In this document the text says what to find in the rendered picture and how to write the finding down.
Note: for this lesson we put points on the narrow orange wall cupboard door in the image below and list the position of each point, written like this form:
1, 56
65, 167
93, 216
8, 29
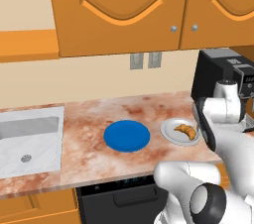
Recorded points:
221, 33

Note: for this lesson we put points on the white marble sink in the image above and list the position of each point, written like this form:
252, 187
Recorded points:
29, 142

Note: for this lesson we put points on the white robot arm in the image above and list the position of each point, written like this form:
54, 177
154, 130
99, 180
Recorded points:
233, 155

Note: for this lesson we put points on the black coffee machine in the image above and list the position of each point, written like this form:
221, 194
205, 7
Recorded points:
211, 69

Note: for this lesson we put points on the golden brown croissant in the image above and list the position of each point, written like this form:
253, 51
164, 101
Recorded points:
187, 130

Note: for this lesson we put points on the grey wall socket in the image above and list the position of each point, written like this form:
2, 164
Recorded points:
136, 61
154, 59

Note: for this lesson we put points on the orange wooden ledge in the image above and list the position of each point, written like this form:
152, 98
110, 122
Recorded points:
28, 44

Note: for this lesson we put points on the black dishwasher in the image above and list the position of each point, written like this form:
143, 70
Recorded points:
96, 206

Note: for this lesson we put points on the small orange base cupboard front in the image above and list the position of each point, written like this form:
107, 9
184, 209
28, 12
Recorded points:
223, 176

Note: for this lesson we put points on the round silver cupboard knob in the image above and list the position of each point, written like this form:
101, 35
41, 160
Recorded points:
194, 27
173, 29

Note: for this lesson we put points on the wide orange wall cupboard door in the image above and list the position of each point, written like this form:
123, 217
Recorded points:
115, 36

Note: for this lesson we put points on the blue round plate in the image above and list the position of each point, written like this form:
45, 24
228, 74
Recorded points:
126, 135

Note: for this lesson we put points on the white round plate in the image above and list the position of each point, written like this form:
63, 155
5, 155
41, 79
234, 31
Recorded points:
172, 131

